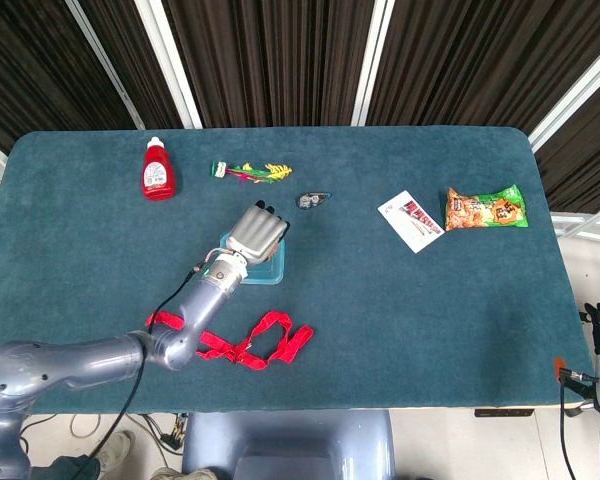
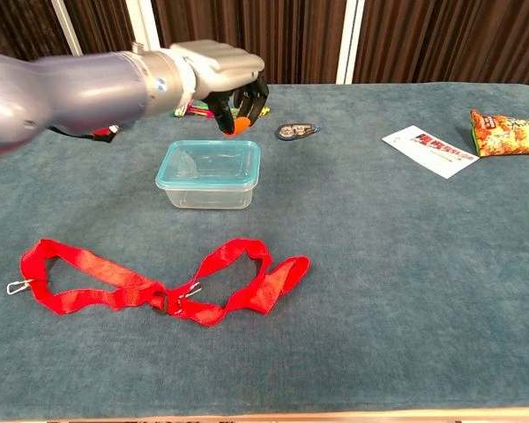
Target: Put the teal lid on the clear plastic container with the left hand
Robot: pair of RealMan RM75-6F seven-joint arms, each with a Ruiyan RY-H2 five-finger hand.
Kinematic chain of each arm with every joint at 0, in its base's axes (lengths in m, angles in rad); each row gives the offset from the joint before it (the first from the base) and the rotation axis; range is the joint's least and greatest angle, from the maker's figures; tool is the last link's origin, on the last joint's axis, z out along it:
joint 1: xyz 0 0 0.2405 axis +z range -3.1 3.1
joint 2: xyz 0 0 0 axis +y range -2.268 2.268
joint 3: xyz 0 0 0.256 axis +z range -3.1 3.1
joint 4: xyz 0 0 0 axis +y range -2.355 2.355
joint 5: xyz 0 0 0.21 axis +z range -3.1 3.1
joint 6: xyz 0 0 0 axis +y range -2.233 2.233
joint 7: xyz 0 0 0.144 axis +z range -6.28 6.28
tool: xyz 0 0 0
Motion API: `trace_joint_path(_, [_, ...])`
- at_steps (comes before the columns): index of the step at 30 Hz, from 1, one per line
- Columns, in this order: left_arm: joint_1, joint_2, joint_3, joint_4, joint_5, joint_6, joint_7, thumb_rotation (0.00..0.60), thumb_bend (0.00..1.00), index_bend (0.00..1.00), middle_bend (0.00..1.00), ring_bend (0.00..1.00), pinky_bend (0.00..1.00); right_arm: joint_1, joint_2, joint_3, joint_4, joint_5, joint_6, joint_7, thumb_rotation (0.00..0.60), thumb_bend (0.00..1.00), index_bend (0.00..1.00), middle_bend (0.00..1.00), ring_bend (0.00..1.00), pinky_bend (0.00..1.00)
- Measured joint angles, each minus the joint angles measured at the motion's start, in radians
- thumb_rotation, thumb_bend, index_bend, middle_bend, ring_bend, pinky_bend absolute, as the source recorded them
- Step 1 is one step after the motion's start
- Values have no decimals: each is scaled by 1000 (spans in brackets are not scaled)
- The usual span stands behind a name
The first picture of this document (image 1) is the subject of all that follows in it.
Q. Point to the white printed card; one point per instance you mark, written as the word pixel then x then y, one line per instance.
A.
pixel 412 222

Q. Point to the person leg in jeans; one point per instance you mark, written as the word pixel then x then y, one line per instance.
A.
pixel 65 467

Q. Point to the teal container lid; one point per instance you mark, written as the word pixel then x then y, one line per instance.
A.
pixel 272 272

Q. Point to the red ketchup bottle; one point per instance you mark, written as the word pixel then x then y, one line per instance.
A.
pixel 158 175

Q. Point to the beige sneaker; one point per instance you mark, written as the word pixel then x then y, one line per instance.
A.
pixel 115 447
pixel 190 474

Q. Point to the correction tape dispenser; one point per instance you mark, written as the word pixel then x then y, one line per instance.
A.
pixel 311 200

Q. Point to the orange green snack bag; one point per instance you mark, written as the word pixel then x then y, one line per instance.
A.
pixel 485 210

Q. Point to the white metal frame post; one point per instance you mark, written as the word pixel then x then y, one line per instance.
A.
pixel 372 60
pixel 170 65
pixel 105 65
pixel 575 95

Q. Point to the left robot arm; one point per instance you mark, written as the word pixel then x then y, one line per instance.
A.
pixel 80 362

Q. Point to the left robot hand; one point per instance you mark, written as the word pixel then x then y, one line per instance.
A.
pixel 255 232

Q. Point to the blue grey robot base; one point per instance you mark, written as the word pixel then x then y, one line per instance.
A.
pixel 287 445

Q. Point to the dark brown pleated curtain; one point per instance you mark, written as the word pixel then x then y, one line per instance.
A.
pixel 280 60

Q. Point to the teal carpet table mat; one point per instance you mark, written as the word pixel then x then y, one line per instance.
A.
pixel 380 310

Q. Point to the colourful plastic picks bundle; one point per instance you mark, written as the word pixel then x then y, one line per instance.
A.
pixel 252 172

